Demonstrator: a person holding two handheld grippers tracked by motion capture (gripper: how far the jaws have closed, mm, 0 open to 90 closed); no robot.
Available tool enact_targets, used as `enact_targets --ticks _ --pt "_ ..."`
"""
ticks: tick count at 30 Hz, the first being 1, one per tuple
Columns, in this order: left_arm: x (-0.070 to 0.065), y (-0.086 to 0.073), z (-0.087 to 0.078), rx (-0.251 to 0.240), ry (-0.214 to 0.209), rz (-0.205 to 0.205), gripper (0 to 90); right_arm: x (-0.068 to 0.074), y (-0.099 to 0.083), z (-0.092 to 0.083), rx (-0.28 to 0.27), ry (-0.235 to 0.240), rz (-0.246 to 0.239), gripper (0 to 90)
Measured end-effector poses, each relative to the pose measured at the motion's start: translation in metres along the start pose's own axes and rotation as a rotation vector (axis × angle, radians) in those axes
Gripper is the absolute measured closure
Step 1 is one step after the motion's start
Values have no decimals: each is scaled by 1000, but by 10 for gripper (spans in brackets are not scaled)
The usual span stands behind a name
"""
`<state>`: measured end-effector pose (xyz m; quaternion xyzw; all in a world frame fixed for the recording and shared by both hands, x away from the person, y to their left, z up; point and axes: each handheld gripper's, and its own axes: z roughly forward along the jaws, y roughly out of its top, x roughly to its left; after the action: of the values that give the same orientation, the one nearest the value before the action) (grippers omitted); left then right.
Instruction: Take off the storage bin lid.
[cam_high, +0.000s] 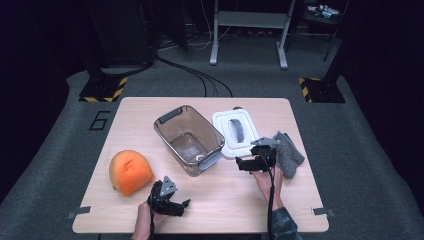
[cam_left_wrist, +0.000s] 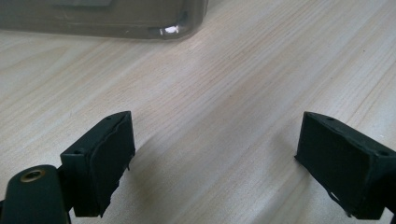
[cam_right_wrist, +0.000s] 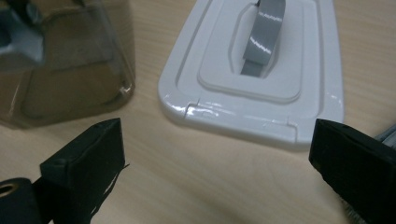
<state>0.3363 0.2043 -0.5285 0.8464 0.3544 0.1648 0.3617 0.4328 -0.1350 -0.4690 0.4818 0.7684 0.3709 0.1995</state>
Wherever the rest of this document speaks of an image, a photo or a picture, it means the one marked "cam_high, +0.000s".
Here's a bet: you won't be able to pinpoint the orange plush toy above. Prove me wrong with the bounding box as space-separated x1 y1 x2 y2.
109 149 155 198

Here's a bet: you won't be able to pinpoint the white metal desk frame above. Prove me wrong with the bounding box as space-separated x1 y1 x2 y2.
209 0 297 70

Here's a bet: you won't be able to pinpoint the hand-held gripper black cable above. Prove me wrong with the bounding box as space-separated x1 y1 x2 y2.
263 153 276 240
148 191 158 240

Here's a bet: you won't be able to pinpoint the clear grey storage box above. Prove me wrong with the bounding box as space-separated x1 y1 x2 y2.
153 105 226 178

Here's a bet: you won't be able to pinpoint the dark metal rack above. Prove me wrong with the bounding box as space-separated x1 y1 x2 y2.
301 0 349 63

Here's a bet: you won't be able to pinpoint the grey towel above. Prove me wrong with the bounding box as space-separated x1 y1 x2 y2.
273 130 306 179

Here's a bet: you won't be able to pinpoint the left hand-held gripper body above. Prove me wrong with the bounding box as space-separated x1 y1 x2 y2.
148 175 179 214

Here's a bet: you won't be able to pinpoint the left hand-held gripper black cable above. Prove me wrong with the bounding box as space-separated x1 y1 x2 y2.
148 191 158 240

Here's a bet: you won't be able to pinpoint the white blue clutter pile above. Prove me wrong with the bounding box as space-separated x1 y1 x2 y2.
306 3 341 20

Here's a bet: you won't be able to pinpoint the person's right hand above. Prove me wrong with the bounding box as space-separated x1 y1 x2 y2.
251 164 284 212

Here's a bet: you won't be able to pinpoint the white lid with grey handle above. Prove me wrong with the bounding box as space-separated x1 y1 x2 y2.
211 108 264 160

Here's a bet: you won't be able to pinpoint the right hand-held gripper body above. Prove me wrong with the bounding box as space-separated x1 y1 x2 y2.
250 136 281 173

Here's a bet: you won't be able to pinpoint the white cable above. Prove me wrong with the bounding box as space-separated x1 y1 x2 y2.
186 0 234 52

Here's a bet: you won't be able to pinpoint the dark cabinet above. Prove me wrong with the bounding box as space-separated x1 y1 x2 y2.
84 0 158 68

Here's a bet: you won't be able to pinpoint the black stand base striped tape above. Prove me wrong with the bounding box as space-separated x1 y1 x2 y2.
78 76 129 103
298 77 347 104

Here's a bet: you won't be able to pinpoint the black floor cables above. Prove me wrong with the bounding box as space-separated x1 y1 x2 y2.
99 56 234 98

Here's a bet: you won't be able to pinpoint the right hand-held gripper black cable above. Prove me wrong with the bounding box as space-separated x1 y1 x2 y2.
263 153 276 240

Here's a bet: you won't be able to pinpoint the grey tape piece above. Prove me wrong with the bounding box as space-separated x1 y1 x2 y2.
311 207 335 217
66 205 92 220

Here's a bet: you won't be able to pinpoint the person's left hand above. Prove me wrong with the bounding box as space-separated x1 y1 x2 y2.
133 201 169 240

